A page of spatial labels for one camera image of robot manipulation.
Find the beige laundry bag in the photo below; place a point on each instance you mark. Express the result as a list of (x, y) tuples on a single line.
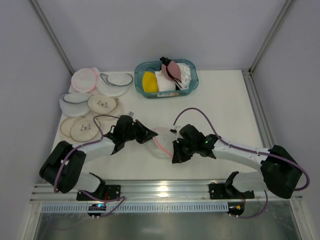
[(105, 106), (79, 129)]

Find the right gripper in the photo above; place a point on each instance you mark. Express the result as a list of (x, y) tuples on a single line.
[(183, 149)]

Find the aluminium front rail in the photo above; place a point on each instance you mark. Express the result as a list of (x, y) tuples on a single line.
[(157, 191)]

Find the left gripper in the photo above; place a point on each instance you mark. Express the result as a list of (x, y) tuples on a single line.
[(139, 131)]

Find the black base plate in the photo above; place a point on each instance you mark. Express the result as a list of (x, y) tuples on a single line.
[(221, 191), (105, 192)]

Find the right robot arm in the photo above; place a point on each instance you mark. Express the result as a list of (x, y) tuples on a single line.
[(274, 169)]

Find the grey-trimmed folded laundry bag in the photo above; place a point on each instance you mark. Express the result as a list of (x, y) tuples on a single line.
[(74, 104)]

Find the right aluminium corner post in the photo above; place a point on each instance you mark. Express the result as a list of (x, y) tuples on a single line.
[(272, 33)]

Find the aluminium corner post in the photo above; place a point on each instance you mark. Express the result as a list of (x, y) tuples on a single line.
[(272, 33), (51, 34)]

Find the beige laundry bag lower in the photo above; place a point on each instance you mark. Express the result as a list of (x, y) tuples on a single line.
[(79, 129)]

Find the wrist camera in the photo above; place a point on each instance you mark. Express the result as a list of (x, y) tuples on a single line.
[(175, 129), (130, 113)]

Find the left aluminium corner post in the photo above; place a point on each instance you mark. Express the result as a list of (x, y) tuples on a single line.
[(51, 34)]

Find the yellow bra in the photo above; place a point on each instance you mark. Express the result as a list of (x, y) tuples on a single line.
[(149, 82)]

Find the beige laundry bag upper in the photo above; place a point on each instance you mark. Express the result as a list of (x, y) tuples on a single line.
[(105, 106)]

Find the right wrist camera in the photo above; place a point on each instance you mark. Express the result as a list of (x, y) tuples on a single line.
[(175, 129)]

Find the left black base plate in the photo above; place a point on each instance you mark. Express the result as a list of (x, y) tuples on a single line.
[(105, 192)]

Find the right aluminium side rail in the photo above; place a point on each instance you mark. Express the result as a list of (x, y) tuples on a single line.
[(264, 130)]

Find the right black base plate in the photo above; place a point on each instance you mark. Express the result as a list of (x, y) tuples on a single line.
[(221, 191)]

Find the pink and black bra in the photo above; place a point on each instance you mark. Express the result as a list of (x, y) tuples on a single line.
[(170, 69)]

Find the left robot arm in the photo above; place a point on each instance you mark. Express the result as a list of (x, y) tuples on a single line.
[(63, 168)]

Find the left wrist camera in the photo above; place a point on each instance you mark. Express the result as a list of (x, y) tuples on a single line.
[(130, 113)]

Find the grey-trimmed open laundry bag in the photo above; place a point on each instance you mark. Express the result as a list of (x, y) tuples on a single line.
[(114, 85)]

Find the pink-trimmed laundry bag stack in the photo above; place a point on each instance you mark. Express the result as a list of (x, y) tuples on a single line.
[(85, 80)]

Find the pink-trimmed mesh laundry bag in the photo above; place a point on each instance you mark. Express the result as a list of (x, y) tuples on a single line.
[(161, 146)]

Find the slotted cable duct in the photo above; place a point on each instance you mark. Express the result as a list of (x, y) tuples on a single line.
[(134, 207)]

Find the white lace bra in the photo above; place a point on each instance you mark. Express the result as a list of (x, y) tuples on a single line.
[(185, 75)]

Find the teal plastic basket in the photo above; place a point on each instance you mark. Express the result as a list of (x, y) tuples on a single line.
[(155, 65)]

